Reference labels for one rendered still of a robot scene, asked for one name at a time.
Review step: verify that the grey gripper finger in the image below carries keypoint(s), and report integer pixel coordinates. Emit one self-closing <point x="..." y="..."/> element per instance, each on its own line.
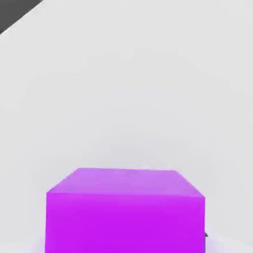
<point x="206" y="243"/>

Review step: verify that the small purple cube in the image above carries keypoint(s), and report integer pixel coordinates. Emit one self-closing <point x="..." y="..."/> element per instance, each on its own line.
<point x="125" y="217"/>

